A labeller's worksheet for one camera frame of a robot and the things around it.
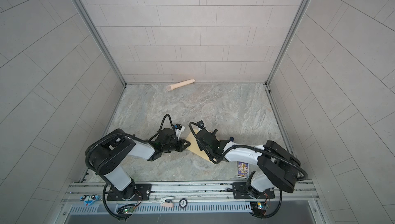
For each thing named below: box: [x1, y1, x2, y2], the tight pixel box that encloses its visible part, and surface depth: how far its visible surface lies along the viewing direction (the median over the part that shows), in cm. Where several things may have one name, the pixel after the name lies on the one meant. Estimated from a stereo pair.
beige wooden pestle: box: [166, 78, 196, 91], surface depth 115 cm
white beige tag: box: [159, 196, 175, 208], surface depth 69 cm
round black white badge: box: [178, 197, 188, 209], surface depth 70 cm
